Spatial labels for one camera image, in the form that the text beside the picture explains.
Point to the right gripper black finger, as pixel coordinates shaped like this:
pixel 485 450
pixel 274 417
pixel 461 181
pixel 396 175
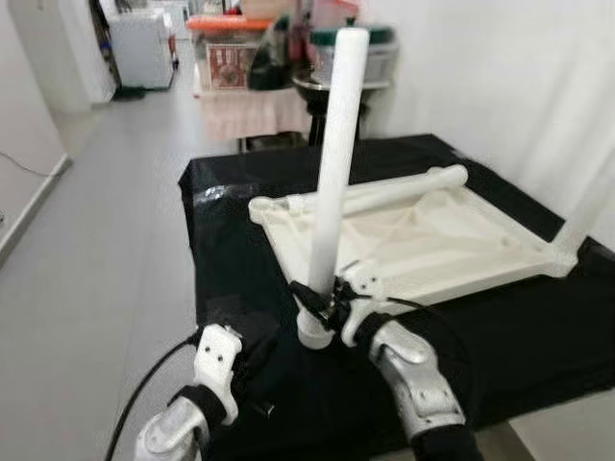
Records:
pixel 307 296

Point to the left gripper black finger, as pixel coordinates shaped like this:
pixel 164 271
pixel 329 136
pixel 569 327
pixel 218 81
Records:
pixel 266 338

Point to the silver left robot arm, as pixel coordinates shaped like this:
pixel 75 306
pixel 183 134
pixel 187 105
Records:
pixel 168 427

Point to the white plastic table top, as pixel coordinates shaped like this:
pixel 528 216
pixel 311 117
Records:
pixel 432 240

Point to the clear plastic bag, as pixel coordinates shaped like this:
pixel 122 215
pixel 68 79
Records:
pixel 219 192

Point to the black round stool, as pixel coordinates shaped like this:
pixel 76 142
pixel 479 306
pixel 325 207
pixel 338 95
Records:
pixel 322 120

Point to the beige cloth covered table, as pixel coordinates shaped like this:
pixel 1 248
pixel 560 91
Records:
pixel 255 113

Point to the black table cloth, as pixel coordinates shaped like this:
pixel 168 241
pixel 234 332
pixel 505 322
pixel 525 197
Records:
pixel 538 336

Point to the black wok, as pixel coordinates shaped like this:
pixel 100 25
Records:
pixel 309 82

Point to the red patterned box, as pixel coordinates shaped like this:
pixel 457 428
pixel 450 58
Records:
pixel 229 67

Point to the clear plastic storage container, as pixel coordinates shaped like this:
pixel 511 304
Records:
pixel 380 62

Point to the dark green lid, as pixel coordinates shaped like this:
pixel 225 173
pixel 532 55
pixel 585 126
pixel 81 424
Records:
pixel 380 36

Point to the orange plastic lid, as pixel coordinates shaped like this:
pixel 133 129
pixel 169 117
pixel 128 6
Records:
pixel 229 22

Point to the white appliance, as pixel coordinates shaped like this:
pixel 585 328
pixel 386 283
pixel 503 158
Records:
pixel 142 48

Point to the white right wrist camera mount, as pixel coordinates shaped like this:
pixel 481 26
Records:
pixel 363 288

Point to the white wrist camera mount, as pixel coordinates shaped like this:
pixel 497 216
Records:
pixel 216 360
pixel 363 288

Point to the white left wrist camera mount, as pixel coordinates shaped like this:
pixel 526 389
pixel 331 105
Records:
pixel 216 360

